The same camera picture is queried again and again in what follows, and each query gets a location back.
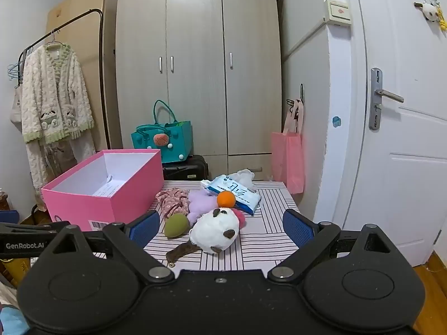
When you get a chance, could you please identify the orange ball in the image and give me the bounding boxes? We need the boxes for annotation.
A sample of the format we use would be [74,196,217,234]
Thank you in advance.
[217,191,236,207]

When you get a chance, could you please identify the brown strap with bell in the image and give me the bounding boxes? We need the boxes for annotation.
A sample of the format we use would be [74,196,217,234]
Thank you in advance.
[165,241,203,270]

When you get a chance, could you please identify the purple plush cloth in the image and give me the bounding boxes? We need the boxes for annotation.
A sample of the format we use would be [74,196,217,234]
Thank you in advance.
[187,190,220,224]

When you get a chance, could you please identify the white door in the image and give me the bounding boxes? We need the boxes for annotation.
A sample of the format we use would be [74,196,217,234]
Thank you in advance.
[344,0,447,267]

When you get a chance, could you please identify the black suitcase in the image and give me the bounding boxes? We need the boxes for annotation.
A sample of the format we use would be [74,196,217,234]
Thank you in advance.
[162,154,210,181]

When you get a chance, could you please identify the striped tablecloth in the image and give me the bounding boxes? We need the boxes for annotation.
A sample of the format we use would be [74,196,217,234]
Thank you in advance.
[143,180,301,273]

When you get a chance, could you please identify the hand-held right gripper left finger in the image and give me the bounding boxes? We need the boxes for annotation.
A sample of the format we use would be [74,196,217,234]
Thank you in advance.
[44,210,176,283]

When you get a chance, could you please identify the beige three-door wardrobe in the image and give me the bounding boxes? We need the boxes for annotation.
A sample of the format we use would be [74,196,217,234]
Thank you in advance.
[115,0,283,182]

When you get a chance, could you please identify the cream fleece robe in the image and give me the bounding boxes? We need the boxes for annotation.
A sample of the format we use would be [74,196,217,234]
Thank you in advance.
[21,42,96,191]

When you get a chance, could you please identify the yellow bag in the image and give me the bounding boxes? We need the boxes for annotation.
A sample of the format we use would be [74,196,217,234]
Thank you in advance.
[0,258,32,288]

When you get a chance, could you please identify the beige wall switch box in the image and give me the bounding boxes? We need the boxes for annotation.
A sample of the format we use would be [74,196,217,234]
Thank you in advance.
[323,0,351,26]

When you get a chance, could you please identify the silver door handle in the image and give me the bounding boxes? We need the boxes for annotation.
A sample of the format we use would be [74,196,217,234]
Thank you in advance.
[369,67,405,130]

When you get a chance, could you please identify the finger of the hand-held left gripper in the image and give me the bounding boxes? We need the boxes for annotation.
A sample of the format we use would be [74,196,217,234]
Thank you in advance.
[0,221,70,235]

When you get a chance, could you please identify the pink cardboard box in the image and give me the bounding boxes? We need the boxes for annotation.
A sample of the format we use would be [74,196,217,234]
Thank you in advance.
[41,149,165,233]

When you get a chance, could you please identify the pink floral cloth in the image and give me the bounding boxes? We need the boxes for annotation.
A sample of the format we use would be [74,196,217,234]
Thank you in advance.
[155,188,191,219]

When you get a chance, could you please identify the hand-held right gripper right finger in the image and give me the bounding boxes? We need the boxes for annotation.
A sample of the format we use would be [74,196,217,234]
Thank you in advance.
[267,209,399,283]

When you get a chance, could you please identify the blue wire hangers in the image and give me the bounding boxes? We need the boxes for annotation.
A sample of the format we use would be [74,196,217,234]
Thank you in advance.
[7,61,23,81]

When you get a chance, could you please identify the white panda plush toy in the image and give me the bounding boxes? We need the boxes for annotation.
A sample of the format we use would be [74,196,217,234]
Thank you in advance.
[189,207,241,255]

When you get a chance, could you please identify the teal tote bag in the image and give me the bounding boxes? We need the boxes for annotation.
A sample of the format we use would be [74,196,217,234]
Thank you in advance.
[131,100,194,164]

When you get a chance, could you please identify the beige canvas bag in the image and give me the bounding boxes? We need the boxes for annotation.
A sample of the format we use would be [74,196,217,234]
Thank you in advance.
[10,82,25,133]

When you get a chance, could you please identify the white paper slip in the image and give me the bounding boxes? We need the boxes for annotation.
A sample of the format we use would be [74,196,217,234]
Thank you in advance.
[94,174,116,196]

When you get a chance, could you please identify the blue white wipes pack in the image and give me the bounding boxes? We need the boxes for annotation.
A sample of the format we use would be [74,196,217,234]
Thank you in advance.
[204,174,262,216]

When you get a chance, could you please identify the white plastic bag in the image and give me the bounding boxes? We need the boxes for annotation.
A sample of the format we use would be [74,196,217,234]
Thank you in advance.
[227,168,258,191]

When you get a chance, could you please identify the hanging panda plush charm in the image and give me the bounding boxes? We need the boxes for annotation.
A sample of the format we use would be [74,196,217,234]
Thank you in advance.
[414,1,447,31]

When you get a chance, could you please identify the pink shopping bag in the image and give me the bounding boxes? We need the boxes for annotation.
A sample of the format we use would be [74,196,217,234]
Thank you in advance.
[271,99,306,195]

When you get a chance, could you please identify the tall light wood cabinet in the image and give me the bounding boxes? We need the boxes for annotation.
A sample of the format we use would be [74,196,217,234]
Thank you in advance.
[45,0,130,152]

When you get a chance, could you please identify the black clothes rack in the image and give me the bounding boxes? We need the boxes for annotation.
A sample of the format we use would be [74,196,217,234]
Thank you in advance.
[17,9,112,150]

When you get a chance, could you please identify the green makeup sponge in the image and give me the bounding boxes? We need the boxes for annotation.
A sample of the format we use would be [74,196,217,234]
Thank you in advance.
[165,214,189,240]

